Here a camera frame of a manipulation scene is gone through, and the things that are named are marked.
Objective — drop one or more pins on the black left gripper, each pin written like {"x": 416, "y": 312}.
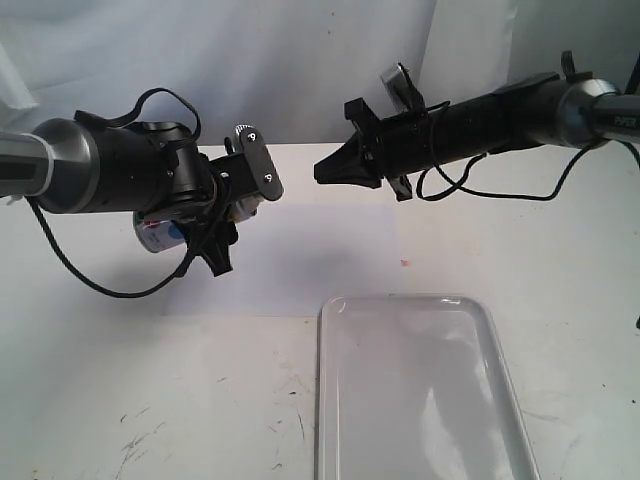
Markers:
{"x": 226, "y": 190}

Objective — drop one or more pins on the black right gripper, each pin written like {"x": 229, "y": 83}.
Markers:
{"x": 378, "y": 150}

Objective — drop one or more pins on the spray can with dots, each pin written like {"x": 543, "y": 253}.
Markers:
{"x": 158, "y": 236}

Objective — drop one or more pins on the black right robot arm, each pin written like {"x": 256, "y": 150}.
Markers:
{"x": 572, "y": 110}

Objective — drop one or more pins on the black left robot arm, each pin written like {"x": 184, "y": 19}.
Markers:
{"x": 154, "y": 170}

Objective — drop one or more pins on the white paper sheet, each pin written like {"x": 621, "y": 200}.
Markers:
{"x": 289, "y": 259}

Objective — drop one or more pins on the white backdrop curtain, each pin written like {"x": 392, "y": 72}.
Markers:
{"x": 288, "y": 67}

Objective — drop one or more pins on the white rectangular plastic tray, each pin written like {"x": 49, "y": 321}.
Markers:
{"x": 415, "y": 387}

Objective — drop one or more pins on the black metal stand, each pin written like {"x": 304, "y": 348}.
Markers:
{"x": 633, "y": 82}

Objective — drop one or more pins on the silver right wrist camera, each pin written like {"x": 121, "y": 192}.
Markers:
{"x": 400, "y": 88}

